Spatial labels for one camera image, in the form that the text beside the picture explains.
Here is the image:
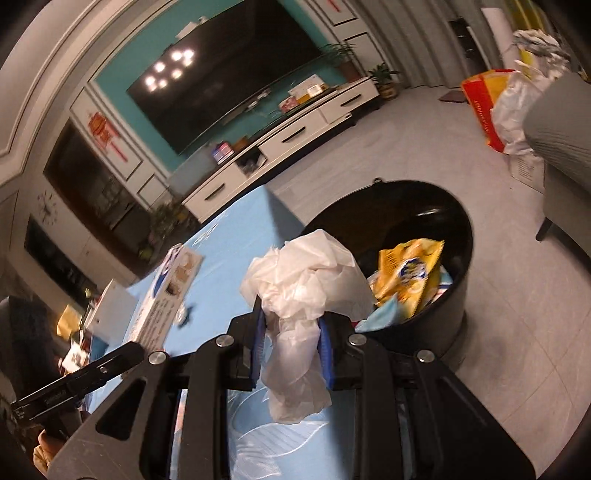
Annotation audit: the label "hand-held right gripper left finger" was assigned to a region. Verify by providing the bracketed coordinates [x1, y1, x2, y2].
[46, 295, 269, 480]

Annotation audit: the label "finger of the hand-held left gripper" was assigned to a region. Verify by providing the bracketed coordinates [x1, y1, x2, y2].
[65, 342, 146, 395]

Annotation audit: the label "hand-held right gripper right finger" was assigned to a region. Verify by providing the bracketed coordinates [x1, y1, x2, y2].
[318, 311, 539, 480]

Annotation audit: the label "blue face mask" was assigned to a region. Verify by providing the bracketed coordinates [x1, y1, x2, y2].
[355, 295, 407, 333]

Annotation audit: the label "white blue printed carton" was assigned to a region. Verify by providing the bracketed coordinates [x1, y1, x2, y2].
[129, 244, 204, 354]

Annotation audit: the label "yellow snack bag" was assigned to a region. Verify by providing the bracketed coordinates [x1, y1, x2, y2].
[372, 237, 446, 319]

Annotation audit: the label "black plastic bucket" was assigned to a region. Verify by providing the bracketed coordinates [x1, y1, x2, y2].
[295, 178, 475, 370]

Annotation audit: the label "white cardboard box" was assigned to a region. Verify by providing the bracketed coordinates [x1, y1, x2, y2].
[85, 281, 139, 344]

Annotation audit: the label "yellow cloth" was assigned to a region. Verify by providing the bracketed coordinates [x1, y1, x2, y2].
[58, 305, 86, 340]

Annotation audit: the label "potted plants on stand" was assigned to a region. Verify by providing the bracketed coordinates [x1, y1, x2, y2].
[139, 198, 195, 264]

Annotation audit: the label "white television cabinet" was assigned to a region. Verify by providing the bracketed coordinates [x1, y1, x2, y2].
[181, 76, 382, 222]

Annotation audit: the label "yellow desk calendar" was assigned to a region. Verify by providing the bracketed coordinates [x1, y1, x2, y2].
[288, 74, 328, 104]

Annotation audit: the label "large black television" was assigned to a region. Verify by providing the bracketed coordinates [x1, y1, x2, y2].
[126, 0, 324, 155]

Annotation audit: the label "small potted plant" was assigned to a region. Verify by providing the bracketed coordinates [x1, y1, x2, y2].
[369, 62, 400, 100]

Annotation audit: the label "tall potted plant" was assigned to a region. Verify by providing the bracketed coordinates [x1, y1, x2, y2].
[323, 41, 363, 84]

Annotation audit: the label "red yellow shopping bag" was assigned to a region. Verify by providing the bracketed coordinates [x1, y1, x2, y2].
[461, 69, 518, 153]

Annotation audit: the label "large white plastic bag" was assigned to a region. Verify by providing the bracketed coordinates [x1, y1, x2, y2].
[492, 69, 555, 155]

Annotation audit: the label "grey sofa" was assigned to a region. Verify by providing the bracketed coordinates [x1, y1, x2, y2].
[524, 71, 591, 268]

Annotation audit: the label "grey curtain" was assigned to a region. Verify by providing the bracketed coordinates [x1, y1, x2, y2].
[379, 0, 490, 88]

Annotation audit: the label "upright vacuum cleaner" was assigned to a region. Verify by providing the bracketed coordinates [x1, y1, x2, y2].
[448, 17, 485, 61]

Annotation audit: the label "white upright panel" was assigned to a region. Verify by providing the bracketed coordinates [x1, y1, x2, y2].
[480, 7, 518, 61]

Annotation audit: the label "grey white patterned bag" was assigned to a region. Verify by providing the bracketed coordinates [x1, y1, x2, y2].
[512, 28, 573, 79]

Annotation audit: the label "antler wall clock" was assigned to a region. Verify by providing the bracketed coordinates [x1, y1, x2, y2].
[37, 189, 61, 217]

